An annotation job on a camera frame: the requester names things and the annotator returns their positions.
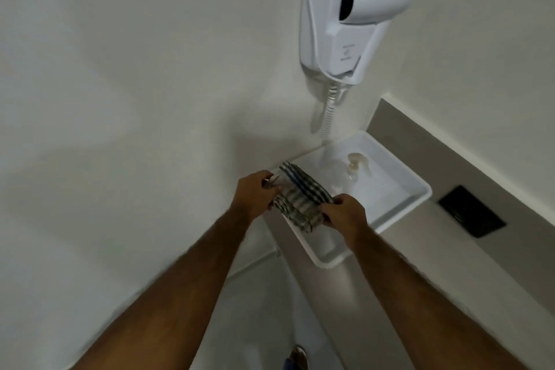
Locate black flush plate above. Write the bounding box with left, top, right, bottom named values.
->
left=437, top=185, right=508, bottom=239

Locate person's left forearm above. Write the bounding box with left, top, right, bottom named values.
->
left=77, top=201, right=262, bottom=370

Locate person's right hand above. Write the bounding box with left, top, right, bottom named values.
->
left=319, top=194, right=370, bottom=242

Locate person's shoe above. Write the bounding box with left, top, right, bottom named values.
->
left=284, top=345, right=308, bottom=370

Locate white wall hair dryer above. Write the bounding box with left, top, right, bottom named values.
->
left=298, top=0, right=419, bottom=83

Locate striped cloth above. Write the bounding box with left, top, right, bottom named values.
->
left=270, top=161, right=335, bottom=235

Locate clear pump bottle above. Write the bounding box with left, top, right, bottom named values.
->
left=343, top=152, right=369, bottom=186

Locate white coiled cord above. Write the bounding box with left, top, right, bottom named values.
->
left=320, top=79, right=347, bottom=138

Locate person's left hand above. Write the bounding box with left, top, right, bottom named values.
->
left=232, top=170, right=283, bottom=216

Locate white plastic tray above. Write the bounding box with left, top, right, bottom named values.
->
left=271, top=130, right=433, bottom=269

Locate person's right forearm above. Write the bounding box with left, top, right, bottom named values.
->
left=343, top=227, right=527, bottom=370

